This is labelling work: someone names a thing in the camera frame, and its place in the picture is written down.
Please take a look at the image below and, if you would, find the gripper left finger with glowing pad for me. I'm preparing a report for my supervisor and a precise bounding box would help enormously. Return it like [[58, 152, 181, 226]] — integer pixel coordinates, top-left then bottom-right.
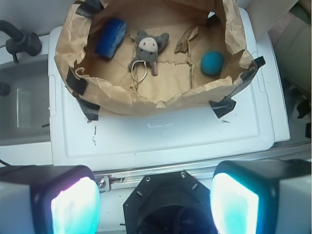
[[0, 165, 101, 234]]

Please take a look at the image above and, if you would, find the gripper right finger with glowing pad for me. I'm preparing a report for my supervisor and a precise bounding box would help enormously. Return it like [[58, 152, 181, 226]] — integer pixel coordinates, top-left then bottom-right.
[[210, 159, 312, 234]]

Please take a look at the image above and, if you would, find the steel sink basin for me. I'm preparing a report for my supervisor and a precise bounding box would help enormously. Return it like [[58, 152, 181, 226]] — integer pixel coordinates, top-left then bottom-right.
[[0, 55, 50, 146]]

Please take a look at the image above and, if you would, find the black tape front left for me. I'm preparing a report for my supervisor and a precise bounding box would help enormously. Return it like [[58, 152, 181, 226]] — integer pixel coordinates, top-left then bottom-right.
[[76, 97, 100, 121]]

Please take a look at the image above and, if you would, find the black tape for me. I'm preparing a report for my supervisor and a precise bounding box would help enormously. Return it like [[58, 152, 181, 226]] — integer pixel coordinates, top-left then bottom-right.
[[229, 56, 266, 98], [76, 97, 100, 121], [74, 0, 104, 19], [66, 68, 88, 95], [209, 97, 236, 118]]

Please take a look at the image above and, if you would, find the black tape front right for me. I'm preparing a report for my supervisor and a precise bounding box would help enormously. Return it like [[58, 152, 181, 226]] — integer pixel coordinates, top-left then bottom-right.
[[209, 97, 236, 118]]

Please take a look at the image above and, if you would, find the black tape left side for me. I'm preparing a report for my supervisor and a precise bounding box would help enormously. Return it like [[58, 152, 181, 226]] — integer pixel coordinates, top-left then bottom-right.
[[66, 68, 88, 95]]

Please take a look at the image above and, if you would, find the black tape right side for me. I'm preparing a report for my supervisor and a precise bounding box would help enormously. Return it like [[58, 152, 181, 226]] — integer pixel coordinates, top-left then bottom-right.
[[229, 56, 266, 98]]

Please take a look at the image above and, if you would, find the teal felt ball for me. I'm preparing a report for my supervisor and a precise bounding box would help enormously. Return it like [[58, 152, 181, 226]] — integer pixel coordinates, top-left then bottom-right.
[[200, 51, 224, 75]]

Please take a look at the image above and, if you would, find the brown paper bag tray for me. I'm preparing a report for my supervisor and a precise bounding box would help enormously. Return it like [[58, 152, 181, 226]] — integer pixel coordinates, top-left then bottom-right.
[[55, 0, 254, 117]]

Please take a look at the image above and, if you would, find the beige cushion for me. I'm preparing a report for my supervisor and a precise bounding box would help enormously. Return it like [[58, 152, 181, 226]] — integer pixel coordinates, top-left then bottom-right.
[[246, 0, 312, 90]]

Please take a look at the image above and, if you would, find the blue sponge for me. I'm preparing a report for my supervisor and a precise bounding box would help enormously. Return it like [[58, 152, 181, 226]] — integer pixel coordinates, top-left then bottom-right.
[[95, 19, 126, 59]]

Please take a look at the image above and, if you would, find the black tape back left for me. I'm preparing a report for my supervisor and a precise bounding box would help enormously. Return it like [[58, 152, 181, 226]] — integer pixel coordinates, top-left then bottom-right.
[[74, 0, 104, 19]]

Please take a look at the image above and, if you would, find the aluminium frame rail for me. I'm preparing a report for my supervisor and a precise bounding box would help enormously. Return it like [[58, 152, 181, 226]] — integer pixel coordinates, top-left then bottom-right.
[[94, 141, 312, 193]]

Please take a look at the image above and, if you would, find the black octagonal mount plate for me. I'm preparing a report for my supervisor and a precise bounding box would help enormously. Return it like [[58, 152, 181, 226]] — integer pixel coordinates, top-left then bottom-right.
[[123, 177, 218, 234]]

